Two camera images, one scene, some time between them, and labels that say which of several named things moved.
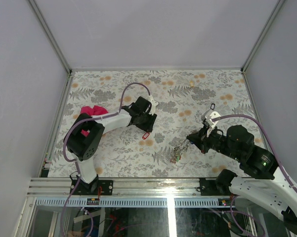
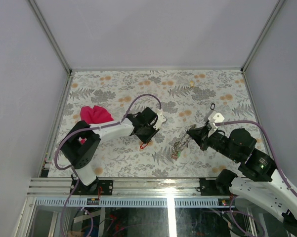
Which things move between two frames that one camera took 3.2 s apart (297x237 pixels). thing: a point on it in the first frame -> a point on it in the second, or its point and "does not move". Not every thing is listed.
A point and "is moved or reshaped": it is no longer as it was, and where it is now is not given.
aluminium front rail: x=132 y=191 does not move
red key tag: x=146 y=135 is moved or reshaped
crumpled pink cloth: x=95 y=110 does not move
